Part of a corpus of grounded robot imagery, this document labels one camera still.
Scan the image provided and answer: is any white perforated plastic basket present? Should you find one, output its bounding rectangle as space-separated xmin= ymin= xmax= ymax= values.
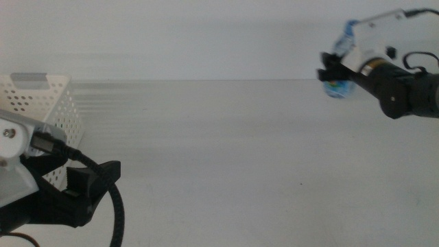
xmin=0 ymin=72 xmax=85 ymax=191

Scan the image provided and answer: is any thin cable on right arm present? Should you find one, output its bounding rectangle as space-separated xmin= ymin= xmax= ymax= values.
xmin=402 ymin=51 xmax=439 ymax=75

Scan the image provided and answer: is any black right camera cable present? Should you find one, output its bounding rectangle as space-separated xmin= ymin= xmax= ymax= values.
xmin=403 ymin=7 xmax=439 ymax=18

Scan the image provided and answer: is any clear water bottle blue cap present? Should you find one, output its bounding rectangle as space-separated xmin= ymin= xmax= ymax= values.
xmin=323 ymin=19 xmax=358 ymax=100

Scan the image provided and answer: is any thin cable on arm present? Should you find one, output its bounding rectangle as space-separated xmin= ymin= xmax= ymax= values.
xmin=0 ymin=232 xmax=41 ymax=247
xmin=402 ymin=51 xmax=439 ymax=75

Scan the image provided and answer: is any thin cable on left arm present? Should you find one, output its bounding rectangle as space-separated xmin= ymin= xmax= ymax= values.
xmin=0 ymin=232 xmax=41 ymax=247

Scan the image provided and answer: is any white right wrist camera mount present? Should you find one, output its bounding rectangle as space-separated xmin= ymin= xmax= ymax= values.
xmin=341 ymin=8 xmax=406 ymax=73

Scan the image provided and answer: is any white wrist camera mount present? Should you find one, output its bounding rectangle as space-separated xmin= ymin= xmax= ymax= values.
xmin=0 ymin=108 xmax=69 ymax=209
xmin=341 ymin=8 xmax=406 ymax=73

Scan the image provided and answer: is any thick black braided cable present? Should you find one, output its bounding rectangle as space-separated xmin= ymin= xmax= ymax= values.
xmin=31 ymin=132 xmax=126 ymax=247

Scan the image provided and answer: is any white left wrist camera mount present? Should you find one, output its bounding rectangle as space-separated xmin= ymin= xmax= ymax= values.
xmin=0 ymin=108 xmax=69 ymax=209

